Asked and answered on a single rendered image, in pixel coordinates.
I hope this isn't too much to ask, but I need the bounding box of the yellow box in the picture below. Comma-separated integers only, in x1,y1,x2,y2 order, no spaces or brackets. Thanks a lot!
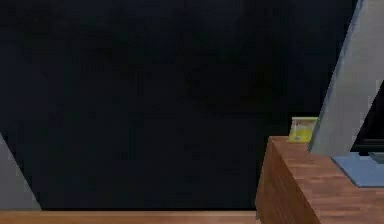
287,116,319,144

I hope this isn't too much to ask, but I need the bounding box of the brown wooden cabinet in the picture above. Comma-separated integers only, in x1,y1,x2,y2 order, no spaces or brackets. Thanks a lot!
254,135,384,224

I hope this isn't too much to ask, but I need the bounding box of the blue flat mat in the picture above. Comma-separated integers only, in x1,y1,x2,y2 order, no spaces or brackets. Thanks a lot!
330,151,384,189

